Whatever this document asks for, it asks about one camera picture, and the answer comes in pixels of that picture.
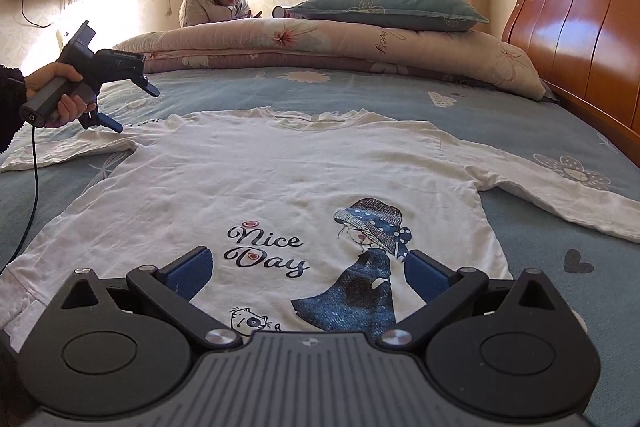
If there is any pink floral folded quilt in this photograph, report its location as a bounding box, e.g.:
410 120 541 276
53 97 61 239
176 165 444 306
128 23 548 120
110 18 548 102

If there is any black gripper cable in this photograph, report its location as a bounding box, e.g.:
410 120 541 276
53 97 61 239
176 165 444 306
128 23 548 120
0 119 41 275

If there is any blue floral bed sheet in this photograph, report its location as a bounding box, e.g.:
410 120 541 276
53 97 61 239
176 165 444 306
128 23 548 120
0 67 640 427

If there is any black television cable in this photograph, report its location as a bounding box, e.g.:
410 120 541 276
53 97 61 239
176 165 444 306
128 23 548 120
20 0 83 30

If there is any person's left hand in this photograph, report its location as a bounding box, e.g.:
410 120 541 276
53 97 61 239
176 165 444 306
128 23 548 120
25 63 97 128

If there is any white long-sleeved printed shirt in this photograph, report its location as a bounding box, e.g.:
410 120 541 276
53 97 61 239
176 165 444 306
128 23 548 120
0 107 640 348

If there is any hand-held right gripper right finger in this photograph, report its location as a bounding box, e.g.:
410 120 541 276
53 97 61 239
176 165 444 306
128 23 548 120
375 249 566 352

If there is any teal floral pillow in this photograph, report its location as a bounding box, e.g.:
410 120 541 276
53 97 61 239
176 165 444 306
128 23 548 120
287 0 490 32

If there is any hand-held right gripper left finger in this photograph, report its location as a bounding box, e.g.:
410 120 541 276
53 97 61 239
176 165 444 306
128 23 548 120
57 247 240 350

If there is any wooden headboard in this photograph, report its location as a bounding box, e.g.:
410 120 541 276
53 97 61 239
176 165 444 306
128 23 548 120
501 0 640 158

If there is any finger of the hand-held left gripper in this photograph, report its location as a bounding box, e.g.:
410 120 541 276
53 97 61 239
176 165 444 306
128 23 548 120
80 109 124 134
131 74 161 98

